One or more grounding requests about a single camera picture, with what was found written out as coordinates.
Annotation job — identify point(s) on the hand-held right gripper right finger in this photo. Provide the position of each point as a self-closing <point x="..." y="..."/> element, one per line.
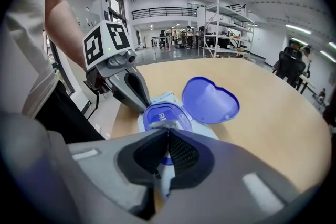
<point x="223" y="178"/>

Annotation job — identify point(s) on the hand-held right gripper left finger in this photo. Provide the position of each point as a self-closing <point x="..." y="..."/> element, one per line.
<point x="92" y="178"/>

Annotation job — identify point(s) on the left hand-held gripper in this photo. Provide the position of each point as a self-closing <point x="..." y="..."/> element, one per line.
<point x="105" y="42"/>

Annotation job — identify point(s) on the white wet wipe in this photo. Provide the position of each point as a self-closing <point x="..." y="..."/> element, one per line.
<point x="160" y="125"/>

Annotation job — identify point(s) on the blue-lidded wet wipe pack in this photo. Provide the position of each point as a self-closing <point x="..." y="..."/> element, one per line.
<point x="210" y="102"/>

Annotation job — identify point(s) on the person's left forearm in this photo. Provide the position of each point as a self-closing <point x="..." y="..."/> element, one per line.
<point x="64" y="26"/>

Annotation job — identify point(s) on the white work table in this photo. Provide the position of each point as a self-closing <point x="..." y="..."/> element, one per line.
<point x="161" y="40"/>

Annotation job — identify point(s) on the person's black trousers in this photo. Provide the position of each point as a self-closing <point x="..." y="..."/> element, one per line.
<point x="63" y="118"/>

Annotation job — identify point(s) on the black balcony railing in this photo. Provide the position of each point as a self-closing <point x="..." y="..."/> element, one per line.
<point x="164" y="13"/>

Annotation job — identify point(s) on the white metal shelving rack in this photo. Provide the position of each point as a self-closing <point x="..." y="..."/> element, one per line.
<point x="228" y="31"/>

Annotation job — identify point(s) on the person's white shirt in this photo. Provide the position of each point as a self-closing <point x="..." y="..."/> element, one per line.
<point x="23" y="42"/>

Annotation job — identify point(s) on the black office chair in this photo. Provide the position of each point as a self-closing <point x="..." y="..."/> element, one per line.
<point x="290" y="66"/>

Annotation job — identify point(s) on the ceiling light strip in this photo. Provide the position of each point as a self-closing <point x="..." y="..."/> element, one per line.
<point x="298" y="29"/>

